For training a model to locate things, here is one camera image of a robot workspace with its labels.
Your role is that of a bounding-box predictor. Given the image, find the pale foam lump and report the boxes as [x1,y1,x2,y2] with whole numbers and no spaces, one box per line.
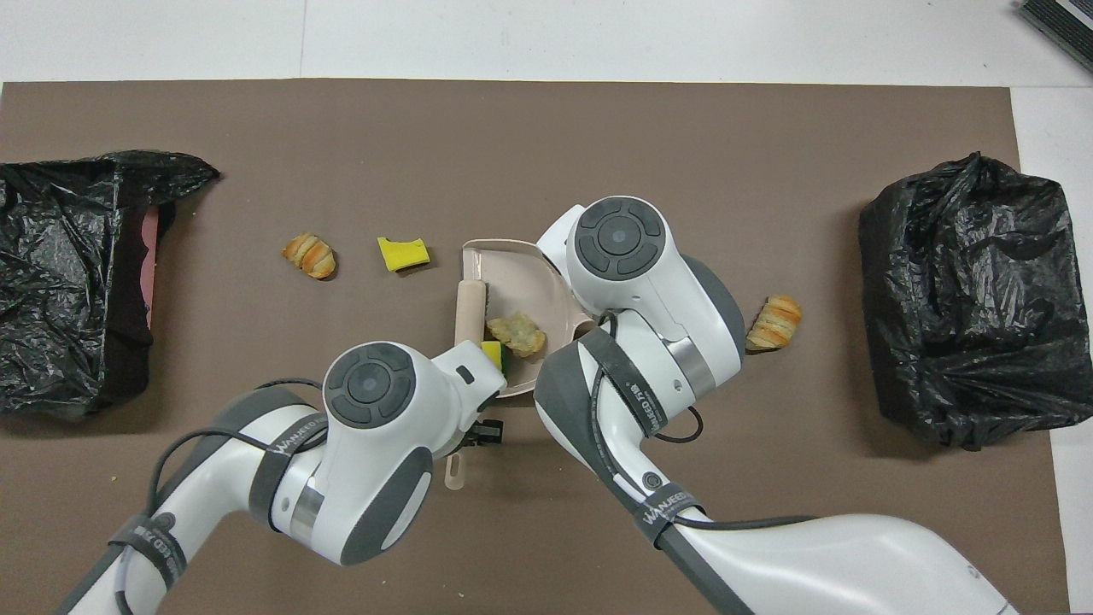
[486,312,547,359]

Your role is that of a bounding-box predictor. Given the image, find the beige hand brush black bristles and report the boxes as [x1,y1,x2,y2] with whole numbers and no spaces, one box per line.
[444,278,489,493]

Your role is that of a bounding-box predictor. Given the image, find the beige plastic dustpan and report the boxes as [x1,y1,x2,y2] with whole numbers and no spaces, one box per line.
[461,238,599,399]

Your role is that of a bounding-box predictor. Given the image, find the notched yellow sponge piece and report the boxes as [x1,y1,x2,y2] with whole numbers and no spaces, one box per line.
[377,237,431,273]

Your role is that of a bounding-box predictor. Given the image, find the striped bread roll toy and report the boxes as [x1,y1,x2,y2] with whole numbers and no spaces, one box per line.
[745,295,803,352]
[283,233,338,281]

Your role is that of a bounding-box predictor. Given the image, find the pink bin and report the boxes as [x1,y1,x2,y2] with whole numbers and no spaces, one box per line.
[141,205,163,330]

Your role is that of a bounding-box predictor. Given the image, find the black trash bag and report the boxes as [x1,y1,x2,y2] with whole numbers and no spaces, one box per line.
[0,150,221,421]
[858,152,1093,451]

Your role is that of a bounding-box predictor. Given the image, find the brown table mat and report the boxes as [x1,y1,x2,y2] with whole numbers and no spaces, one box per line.
[0,79,1073,615]

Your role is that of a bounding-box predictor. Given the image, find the black ribbed device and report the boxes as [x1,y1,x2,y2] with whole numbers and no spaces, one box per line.
[1018,0,1093,73]

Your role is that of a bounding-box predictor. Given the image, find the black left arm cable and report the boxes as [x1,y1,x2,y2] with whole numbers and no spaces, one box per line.
[111,378,330,615]

